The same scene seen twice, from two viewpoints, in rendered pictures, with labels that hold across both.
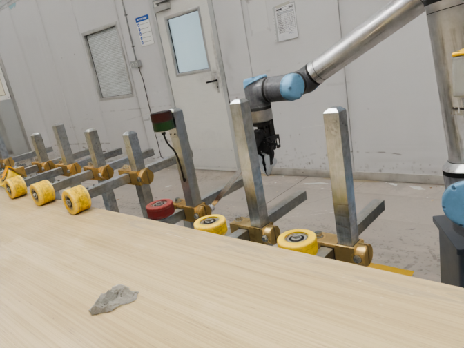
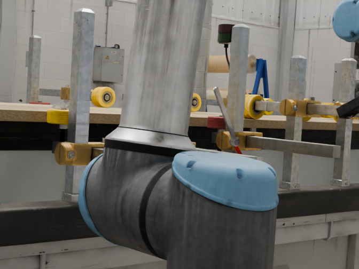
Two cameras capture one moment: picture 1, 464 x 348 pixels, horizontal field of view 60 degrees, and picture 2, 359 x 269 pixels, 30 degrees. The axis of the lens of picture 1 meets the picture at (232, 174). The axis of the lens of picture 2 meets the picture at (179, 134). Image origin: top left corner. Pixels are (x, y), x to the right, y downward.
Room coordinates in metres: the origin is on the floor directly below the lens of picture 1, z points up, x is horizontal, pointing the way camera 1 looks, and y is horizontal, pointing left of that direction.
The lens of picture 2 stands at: (1.20, -1.73, 0.95)
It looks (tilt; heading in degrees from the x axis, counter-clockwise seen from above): 3 degrees down; 96
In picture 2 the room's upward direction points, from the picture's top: 4 degrees clockwise
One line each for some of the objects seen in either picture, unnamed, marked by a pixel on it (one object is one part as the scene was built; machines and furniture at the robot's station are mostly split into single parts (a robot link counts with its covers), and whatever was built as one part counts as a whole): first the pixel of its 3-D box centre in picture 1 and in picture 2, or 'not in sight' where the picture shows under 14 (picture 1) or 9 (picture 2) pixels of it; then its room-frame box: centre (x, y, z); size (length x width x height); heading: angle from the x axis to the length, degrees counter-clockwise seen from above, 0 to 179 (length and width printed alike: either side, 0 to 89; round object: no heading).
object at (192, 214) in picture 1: (190, 210); (238, 140); (1.17, 0.15, 0.85); 0.14 x 0.06 x 0.05; 46
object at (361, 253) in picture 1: (340, 249); (85, 153); (0.82, -0.21, 0.81); 0.14 x 0.06 x 0.05; 46
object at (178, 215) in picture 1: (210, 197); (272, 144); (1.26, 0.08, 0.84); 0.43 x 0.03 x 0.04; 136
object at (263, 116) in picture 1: (259, 115); not in sight; (1.50, -0.14, 1.05); 0.10 x 0.09 x 0.05; 47
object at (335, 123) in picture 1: (345, 215); (79, 114); (0.81, -0.23, 0.90); 0.04 x 0.04 x 0.48; 46
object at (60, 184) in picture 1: (102, 168); not in sight; (1.55, 0.50, 0.95); 0.50 x 0.04 x 0.04; 136
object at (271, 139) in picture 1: (264, 136); not in sight; (1.50, -0.15, 0.97); 0.09 x 0.08 x 0.12; 137
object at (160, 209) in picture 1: (163, 219); (220, 134); (1.11, 0.23, 0.85); 0.08 x 0.08 x 0.11
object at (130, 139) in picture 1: (146, 198); (293, 135); (1.33, 0.31, 0.86); 0.04 x 0.04 x 0.48; 46
